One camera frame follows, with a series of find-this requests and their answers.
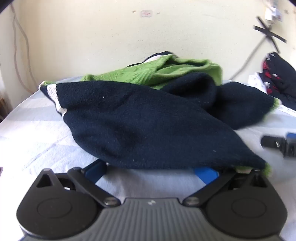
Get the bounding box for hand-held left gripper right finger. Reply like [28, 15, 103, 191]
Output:
[183, 167, 270, 207]

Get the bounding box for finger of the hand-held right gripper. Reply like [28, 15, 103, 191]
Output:
[260, 132, 296, 159]

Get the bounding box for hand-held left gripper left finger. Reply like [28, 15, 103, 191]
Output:
[35, 159, 121, 207]

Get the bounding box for navy and green knit sweater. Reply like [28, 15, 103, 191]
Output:
[38, 51, 281, 182]

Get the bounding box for white garment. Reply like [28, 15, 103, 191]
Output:
[248, 72, 296, 116]

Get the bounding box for black and red garment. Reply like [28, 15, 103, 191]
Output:
[261, 52, 296, 107]

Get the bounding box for striped blue bed sheet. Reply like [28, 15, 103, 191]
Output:
[0, 76, 296, 241]

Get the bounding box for black tape cross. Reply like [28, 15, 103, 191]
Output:
[253, 16, 288, 54]

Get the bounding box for grey charger cable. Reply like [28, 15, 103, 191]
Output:
[229, 35, 269, 80]

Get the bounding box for white wall charger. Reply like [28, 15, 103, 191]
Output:
[265, 5, 284, 22]

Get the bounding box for thin wall cable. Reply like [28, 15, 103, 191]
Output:
[10, 5, 40, 93]

